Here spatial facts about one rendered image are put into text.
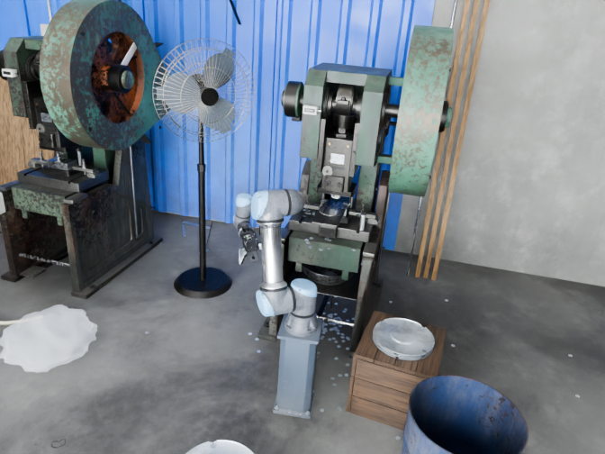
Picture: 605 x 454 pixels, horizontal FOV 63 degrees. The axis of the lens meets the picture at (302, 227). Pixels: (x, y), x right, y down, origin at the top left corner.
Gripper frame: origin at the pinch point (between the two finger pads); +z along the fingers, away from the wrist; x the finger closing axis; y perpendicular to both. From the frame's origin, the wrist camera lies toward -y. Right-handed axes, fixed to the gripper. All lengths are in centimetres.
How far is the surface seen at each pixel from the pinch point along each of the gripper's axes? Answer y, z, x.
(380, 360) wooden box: -41, 43, 40
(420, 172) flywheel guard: 25, 3, 81
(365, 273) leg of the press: -31, -4, 54
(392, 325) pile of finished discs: -45, 24, 56
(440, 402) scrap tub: -40, 72, 54
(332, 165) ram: 14, -42, 54
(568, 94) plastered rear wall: -1, -78, 237
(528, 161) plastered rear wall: -46, -78, 214
